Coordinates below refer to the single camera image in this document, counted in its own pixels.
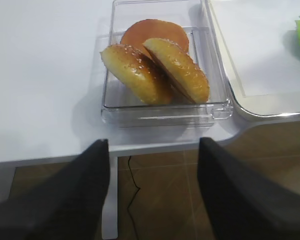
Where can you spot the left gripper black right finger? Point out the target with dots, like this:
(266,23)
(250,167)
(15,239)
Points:
(242,204)

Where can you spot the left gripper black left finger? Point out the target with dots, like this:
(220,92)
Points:
(67,206)

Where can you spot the white table leg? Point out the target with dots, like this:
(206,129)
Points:
(109,221)

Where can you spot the white metal serving tray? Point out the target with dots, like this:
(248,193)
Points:
(279,107)

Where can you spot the left sesame top bun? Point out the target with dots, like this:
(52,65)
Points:
(139,73)

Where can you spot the sesame bun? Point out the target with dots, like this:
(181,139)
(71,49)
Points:
(185,75)
(139,73)

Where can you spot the clear plastic bun container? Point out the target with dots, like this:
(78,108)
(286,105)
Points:
(122,108)

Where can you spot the right sesame top bun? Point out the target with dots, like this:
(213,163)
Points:
(185,75)

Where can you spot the white paper tray liner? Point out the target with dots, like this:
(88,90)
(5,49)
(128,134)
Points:
(262,41)

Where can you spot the bottom bun half, orange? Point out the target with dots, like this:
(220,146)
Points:
(145,29)

